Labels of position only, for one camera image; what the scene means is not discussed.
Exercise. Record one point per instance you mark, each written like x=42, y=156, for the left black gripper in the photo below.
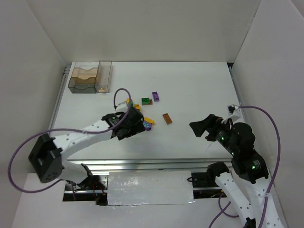
x=137, y=118

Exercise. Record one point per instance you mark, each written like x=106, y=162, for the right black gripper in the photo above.
x=212, y=130

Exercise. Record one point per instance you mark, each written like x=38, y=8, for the yellow lego brick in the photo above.
x=151, y=121

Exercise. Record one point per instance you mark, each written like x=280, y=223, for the purple round lego piece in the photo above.
x=147, y=125

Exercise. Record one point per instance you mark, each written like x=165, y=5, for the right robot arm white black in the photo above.
x=258, y=210

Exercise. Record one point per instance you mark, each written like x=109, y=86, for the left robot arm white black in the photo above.
x=49, y=156

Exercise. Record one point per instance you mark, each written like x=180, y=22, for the orange lego brick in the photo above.
x=137, y=106

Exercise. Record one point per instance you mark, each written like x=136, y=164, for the yellow green lego stack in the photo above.
x=129, y=101

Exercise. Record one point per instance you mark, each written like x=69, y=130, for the green lego brick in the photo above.
x=145, y=101

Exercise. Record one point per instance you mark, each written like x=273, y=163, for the brown lego tile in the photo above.
x=167, y=118

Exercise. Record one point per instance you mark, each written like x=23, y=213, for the purple lego plate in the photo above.
x=155, y=96

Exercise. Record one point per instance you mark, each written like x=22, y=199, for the clear tall container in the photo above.
x=104, y=75

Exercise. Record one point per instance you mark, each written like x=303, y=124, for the white foam cover board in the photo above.
x=149, y=188

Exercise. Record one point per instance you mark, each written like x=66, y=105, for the grey tinted container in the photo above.
x=82, y=86

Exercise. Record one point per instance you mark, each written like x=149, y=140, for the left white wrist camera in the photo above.
x=122, y=107

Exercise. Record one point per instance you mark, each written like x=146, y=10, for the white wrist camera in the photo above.
x=234, y=112
x=122, y=107

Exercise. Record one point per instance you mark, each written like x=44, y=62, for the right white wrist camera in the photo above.
x=234, y=112

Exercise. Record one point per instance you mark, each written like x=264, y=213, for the aluminium front rail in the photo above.
x=100, y=166

